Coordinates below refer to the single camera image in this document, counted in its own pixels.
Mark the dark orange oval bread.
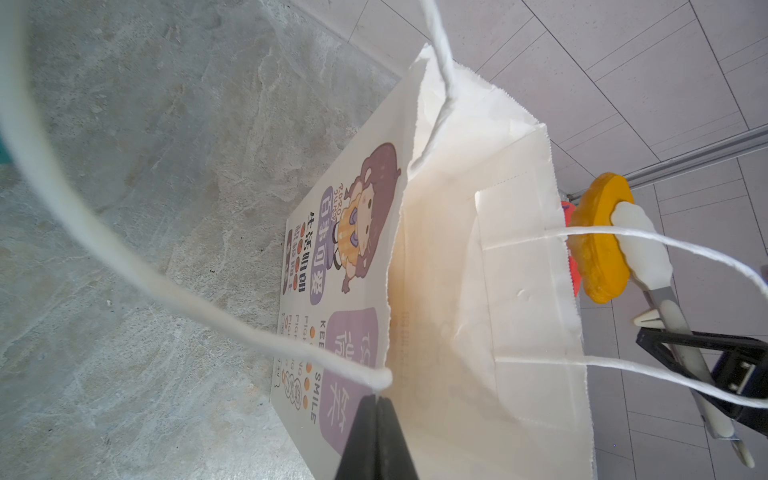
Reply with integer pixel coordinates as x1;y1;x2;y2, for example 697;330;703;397
567;172;634;304

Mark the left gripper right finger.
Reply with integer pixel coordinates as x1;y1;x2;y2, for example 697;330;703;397
375;396;419;480

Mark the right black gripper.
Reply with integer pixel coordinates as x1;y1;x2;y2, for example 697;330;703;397
610;201;767;468

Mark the white printed paper bag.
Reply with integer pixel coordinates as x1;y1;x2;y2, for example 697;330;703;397
0;0;768;480

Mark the red plush fish toy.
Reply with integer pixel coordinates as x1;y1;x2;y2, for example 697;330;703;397
560;200;583;298

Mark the teal bottle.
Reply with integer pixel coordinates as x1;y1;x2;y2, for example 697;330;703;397
0;139;12;165

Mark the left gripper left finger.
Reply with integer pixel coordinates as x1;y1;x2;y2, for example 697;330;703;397
335;395;377;480

